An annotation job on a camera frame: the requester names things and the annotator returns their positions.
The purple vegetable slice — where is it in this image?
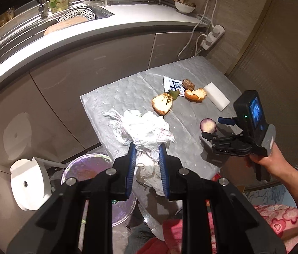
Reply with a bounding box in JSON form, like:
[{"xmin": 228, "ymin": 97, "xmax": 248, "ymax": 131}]
[{"xmin": 200, "ymin": 118, "xmax": 218, "ymax": 134}]

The person's right forearm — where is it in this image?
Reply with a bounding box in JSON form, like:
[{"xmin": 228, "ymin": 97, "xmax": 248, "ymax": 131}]
[{"xmin": 272, "ymin": 164, "xmax": 298, "ymax": 213}]

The person's right hand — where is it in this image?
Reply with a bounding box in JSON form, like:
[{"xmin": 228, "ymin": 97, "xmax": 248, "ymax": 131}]
[{"xmin": 249, "ymin": 143, "xmax": 298, "ymax": 183}]

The green leaf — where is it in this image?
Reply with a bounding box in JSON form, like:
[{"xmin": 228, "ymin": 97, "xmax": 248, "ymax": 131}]
[{"xmin": 166, "ymin": 89, "xmax": 181, "ymax": 102}]

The silver padded mat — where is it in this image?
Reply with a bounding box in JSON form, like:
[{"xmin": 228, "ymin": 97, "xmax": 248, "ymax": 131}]
[{"xmin": 80, "ymin": 55, "xmax": 245, "ymax": 233}]

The brown walnut shell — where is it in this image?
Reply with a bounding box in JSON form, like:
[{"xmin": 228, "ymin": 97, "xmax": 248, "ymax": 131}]
[{"xmin": 182, "ymin": 79, "xmax": 196, "ymax": 91}]

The bread-like peel with leaf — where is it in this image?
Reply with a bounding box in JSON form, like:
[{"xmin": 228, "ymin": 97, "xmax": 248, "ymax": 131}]
[{"xmin": 152, "ymin": 92, "xmax": 173, "ymax": 116}]

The blue white wipe packet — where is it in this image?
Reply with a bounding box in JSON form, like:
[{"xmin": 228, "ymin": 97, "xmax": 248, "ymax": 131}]
[{"xmin": 163, "ymin": 75, "xmax": 186, "ymax": 97}]

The white trash bin lid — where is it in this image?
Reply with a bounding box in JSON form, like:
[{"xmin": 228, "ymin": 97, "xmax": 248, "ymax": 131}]
[{"xmin": 10, "ymin": 157, "xmax": 67, "ymax": 211}]

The white tissue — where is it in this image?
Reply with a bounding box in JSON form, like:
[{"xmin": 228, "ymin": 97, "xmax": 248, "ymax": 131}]
[{"xmin": 104, "ymin": 109, "xmax": 176, "ymax": 197}]

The bin with clear bag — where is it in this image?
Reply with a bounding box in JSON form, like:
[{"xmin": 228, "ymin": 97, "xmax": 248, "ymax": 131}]
[{"xmin": 60, "ymin": 153, "xmax": 138, "ymax": 227}]

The white power cable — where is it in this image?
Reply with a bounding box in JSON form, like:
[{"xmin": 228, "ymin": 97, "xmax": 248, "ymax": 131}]
[
  {"xmin": 209, "ymin": 0, "xmax": 225, "ymax": 29},
  {"xmin": 178, "ymin": 5, "xmax": 210, "ymax": 61}
]

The steel strainer basket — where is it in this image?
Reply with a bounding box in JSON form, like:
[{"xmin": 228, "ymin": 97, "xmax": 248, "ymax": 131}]
[{"xmin": 58, "ymin": 7, "xmax": 97, "ymax": 23}]

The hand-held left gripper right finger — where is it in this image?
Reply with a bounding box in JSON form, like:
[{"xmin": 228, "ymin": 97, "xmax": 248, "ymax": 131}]
[{"xmin": 158, "ymin": 143, "xmax": 287, "ymax": 254}]

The round wooden board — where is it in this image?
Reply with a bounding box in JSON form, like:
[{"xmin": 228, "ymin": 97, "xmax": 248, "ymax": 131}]
[{"xmin": 44, "ymin": 17, "xmax": 90, "ymax": 36}]

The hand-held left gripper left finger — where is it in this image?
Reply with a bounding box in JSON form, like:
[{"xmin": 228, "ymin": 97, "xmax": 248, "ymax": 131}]
[{"xmin": 6, "ymin": 143, "xmax": 139, "ymax": 254}]

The white bowl with food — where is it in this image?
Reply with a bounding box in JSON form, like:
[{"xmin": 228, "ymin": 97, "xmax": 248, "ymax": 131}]
[{"xmin": 175, "ymin": 0, "xmax": 196, "ymax": 14}]

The steel kitchen sink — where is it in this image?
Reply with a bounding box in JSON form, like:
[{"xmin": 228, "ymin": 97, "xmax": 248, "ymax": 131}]
[{"xmin": 0, "ymin": 4, "xmax": 114, "ymax": 67}]

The orange peel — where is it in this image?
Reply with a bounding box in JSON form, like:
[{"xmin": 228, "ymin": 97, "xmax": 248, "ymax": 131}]
[{"xmin": 185, "ymin": 87, "xmax": 207, "ymax": 102}]

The white foam block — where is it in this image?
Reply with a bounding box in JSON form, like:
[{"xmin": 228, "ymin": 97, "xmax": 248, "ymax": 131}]
[{"xmin": 203, "ymin": 82, "xmax": 230, "ymax": 111}]

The white power strip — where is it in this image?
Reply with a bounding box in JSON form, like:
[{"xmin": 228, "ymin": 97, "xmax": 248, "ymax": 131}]
[{"xmin": 200, "ymin": 25, "xmax": 226, "ymax": 50}]

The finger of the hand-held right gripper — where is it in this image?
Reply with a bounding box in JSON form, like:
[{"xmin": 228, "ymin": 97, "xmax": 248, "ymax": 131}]
[
  {"xmin": 201, "ymin": 132, "xmax": 252, "ymax": 156},
  {"xmin": 218, "ymin": 116, "xmax": 242, "ymax": 127}
]

